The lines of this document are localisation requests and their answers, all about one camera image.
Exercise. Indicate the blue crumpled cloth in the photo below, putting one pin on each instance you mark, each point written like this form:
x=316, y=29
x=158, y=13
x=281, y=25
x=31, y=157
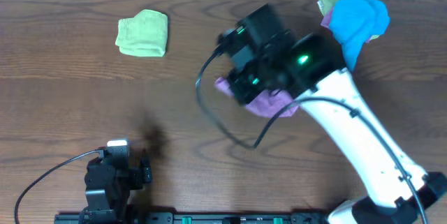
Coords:
x=351, y=52

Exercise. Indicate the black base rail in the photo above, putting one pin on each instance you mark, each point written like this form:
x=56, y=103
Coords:
x=171, y=218

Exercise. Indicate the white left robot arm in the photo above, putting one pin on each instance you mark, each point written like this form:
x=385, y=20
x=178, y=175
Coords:
x=108, y=187

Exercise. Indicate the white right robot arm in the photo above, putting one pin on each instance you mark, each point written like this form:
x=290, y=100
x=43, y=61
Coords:
x=312, y=71

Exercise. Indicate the green cloth in pile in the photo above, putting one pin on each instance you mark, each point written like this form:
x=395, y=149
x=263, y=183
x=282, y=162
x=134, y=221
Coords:
x=326, y=9

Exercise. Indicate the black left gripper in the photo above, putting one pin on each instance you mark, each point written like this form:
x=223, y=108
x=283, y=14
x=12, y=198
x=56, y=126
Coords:
x=140, y=174

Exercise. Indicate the purple cloth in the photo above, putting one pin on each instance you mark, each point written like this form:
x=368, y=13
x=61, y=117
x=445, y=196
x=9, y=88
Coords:
x=350, y=21
x=264, y=105

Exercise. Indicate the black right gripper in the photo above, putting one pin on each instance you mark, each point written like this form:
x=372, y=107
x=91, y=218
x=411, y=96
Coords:
x=242, y=96

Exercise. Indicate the purple cloth in pile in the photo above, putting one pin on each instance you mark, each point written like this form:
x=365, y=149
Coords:
x=350, y=21

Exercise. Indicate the folded green cloth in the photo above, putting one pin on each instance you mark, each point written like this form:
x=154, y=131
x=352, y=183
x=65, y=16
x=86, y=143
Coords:
x=144, y=35

